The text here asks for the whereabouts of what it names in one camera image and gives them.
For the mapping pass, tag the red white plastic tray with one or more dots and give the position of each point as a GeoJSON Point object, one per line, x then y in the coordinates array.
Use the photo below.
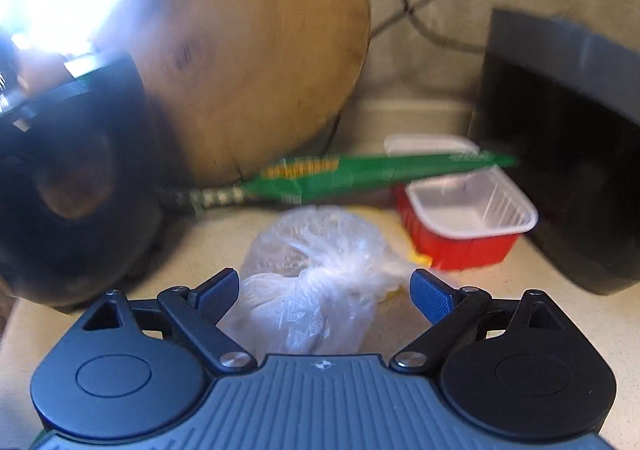
{"type": "Point", "coordinates": [465, 221]}

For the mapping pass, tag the long green wrapper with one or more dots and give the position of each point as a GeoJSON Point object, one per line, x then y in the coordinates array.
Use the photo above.
{"type": "Point", "coordinates": [301, 180]}

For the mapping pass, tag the black box appliance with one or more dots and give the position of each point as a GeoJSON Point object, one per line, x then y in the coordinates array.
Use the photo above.
{"type": "Point", "coordinates": [564, 101]}

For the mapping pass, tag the black gold rice cooker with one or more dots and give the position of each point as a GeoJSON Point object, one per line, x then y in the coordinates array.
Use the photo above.
{"type": "Point", "coordinates": [79, 203]}

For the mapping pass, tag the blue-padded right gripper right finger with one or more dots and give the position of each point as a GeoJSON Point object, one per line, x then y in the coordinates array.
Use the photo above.
{"type": "Point", "coordinates": [517, 369]}

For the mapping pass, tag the round wooden cutting board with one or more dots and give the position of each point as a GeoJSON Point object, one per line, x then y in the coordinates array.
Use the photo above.
{"type": "Point", "coordinates": [236, 84]}

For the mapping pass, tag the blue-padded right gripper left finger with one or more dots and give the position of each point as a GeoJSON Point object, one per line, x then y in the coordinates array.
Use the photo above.
{"type": "Point", "coordinates": [126, 369]}

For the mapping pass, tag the clear plastic bag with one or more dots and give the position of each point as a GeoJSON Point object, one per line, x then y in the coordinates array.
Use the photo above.
{"type": "Point", "coordinates": [310, 284]}

